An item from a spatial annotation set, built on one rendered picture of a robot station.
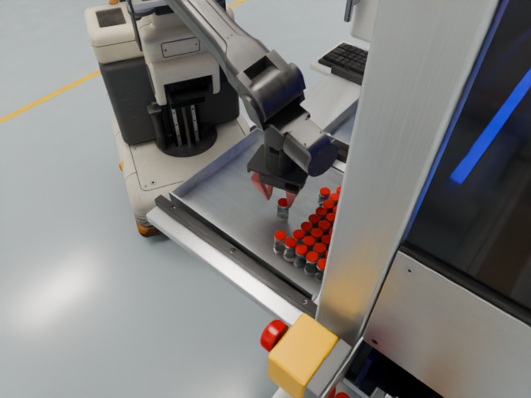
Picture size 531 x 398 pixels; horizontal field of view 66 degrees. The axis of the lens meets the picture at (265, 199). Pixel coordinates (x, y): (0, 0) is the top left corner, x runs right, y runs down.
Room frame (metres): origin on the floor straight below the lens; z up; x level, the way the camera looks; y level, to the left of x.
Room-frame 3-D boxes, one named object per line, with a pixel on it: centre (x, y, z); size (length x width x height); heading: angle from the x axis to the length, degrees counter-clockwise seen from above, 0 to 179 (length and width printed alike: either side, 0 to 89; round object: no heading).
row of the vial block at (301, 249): (0.46, -0.11, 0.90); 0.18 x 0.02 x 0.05; 140
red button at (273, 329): (0.21, -0.02, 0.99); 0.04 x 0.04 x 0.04; 51
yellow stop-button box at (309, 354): (0.19, -0.05, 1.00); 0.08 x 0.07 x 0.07; 51
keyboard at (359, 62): (1.12, -0.36, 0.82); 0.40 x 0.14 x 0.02; 50
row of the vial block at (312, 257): (0.44, -0.13, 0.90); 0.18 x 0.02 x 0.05; 140
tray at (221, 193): (0.53, -0.03, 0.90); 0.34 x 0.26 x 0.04; 50
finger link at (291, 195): (0.51, -0.03, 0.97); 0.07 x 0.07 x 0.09; 65
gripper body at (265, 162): (0.51, -0.03, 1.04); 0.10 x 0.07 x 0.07; 65
